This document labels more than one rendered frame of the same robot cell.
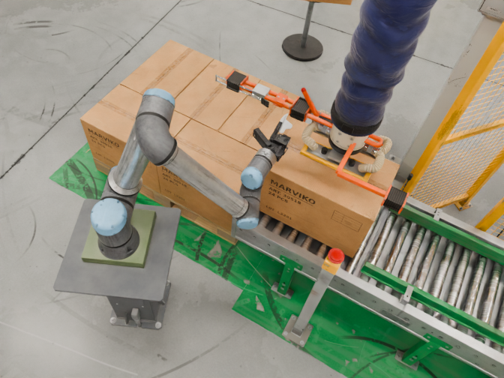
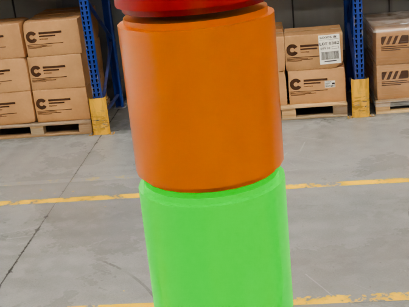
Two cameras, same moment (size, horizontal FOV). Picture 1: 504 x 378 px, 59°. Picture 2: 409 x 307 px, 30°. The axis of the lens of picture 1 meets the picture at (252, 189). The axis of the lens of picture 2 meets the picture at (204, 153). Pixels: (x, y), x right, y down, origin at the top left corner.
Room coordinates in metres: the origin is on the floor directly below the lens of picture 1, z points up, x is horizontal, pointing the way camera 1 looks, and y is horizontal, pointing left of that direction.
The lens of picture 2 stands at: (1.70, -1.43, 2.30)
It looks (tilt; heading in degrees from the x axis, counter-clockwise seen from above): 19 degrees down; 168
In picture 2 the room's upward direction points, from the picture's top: 6 degrees counter-clockwise
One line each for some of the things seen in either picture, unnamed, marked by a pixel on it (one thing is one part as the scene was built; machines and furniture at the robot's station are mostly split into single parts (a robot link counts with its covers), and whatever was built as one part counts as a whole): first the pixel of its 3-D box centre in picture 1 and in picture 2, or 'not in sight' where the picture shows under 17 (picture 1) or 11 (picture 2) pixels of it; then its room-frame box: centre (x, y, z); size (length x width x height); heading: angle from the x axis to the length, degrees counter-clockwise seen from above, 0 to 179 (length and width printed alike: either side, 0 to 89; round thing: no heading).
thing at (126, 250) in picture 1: (117, 236); not in sight; (0.94, 0.59, 0.85); 0.19 x 0.19 x 0.10
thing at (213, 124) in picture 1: (200, 129); not in sight; (2.11, 0.42, 0.34); 1.20 x 1.00 x 0.40; 67
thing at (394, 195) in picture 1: (394, 199); not in sight; (1.08, -0.59, 1.23); 0.09 x 0.08 x 0.05; 158
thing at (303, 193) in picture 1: (325, 188); not in sight; (1.44, -0.40, 0.75); 0.60 x 0.40 x 0.40; 67
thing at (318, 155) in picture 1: (337, 158); not in sight; (1.35, -0.38, 1.13); 0.34 x 0.10 x 0.05; 68
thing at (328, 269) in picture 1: (313, 301); not in sight; (0.89, -0.39, 0.50); 0.07 x 0.07 x 1.00; 67
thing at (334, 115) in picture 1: (356, 112); not in sight; (1.43, -0.41, 1.35); 0.23 x 0.23 x 0.04
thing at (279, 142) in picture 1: (275, 146); not in sight; (1.28, -0.08, 1.24); 0.12 x 0.09 x 0.08; 157
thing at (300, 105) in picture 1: (301, 109); not in sight; (1.53, -0.18, 1.23); 0.10 x 0.08 x 0.06; 158
